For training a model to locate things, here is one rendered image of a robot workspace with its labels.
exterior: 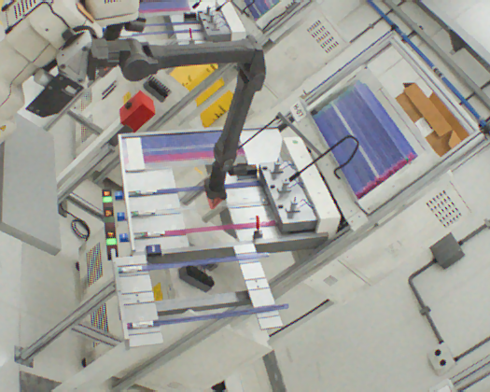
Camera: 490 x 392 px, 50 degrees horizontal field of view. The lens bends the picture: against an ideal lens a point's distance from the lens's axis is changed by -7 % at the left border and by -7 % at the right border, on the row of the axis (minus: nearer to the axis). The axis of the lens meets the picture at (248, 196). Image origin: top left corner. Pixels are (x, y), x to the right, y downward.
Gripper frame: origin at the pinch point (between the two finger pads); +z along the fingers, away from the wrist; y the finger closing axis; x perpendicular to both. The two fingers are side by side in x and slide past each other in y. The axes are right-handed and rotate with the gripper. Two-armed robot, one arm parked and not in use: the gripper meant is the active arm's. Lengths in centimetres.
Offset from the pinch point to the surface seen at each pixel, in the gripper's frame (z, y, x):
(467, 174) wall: 44, 67, -191
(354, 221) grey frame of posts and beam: -13, -25, -45
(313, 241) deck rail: -0.8, -21.8, -33.1
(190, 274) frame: 32.5, -5.6, 5.2
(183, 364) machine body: 78, -20, 6
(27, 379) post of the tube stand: 61, -32, 74
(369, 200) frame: -22, -24, -48
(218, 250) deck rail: 1.7, -21.1, 2.0
